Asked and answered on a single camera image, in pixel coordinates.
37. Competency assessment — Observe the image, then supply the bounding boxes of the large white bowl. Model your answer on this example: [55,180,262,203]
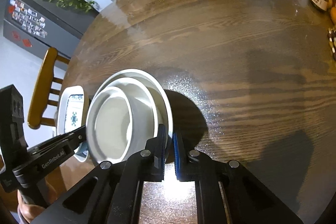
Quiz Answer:
[93,68,174,162]

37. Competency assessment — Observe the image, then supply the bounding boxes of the white blue patterned square plate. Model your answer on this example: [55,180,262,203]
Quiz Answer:
[55,85,91,163]

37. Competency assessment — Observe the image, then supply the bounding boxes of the beaded wooden trivet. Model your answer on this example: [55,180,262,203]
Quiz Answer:
[327,26,336,60]

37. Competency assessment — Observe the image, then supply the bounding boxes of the left hand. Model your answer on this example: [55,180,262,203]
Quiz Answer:
[17,174,64,223]

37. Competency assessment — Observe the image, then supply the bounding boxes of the grey refrigerator with magnets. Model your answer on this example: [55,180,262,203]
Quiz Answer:
[3,0,98,59]

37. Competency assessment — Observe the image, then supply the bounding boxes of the wooden chair left side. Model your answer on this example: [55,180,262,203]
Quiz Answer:
[27,47,70,130]

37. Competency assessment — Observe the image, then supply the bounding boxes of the small white bowl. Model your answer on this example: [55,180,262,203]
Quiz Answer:
[114,77,160,159]

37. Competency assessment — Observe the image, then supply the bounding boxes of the white ramekin cup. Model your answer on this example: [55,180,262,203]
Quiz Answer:
[86,86,133,164]

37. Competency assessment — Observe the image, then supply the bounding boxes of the orange fruit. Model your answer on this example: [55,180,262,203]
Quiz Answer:
[330,7,336,25]

